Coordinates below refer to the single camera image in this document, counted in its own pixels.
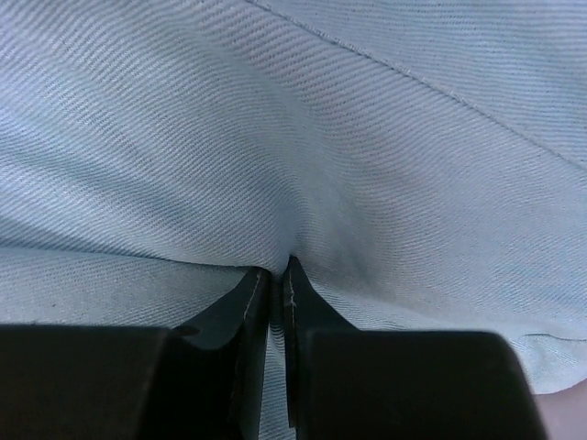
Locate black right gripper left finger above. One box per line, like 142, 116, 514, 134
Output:
1, 268, 269, 439

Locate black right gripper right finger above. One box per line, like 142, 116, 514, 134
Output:
282, 258, 547, 439

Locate light blue trousers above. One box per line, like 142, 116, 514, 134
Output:
1, 1, 586, 439

